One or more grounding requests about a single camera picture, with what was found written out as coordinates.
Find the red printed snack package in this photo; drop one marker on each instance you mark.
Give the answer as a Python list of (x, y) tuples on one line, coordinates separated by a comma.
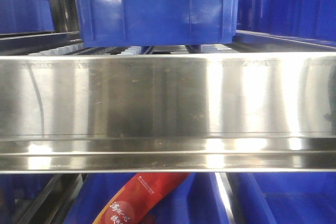
[(138, 196)]

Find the dark blue bin lower middle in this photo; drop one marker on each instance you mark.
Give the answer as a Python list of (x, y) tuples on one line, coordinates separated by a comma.
[(195, 200)]

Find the dark blue bin upper right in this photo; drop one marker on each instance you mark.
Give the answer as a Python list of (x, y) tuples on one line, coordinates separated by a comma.
[(312, 19)]

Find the stainless steel shelf rail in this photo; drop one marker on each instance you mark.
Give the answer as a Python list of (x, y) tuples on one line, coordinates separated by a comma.
[(238, 112)]

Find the dark blue bin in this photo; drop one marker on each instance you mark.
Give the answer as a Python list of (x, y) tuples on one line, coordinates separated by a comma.
[(312, 19), (286, 197), (119, 23), (19, 186), (195, 200), (25, 16)]

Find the dark blue bin lower right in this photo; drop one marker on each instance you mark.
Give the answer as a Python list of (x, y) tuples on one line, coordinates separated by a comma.
[(286, 197)]

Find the metal divider rail lower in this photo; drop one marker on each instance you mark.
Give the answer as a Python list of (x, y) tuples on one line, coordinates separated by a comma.
[(226, 196)]

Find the dark blue bin upper middle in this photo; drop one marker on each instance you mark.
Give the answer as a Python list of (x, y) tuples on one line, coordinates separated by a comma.
[(119, 23)]

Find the dark blue bin upper left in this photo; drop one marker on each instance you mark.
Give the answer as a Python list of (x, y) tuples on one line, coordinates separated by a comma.
[(25, 16)]

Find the dark blue bin lower left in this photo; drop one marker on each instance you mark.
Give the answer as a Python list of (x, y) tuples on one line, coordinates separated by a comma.
[(19, 186)]

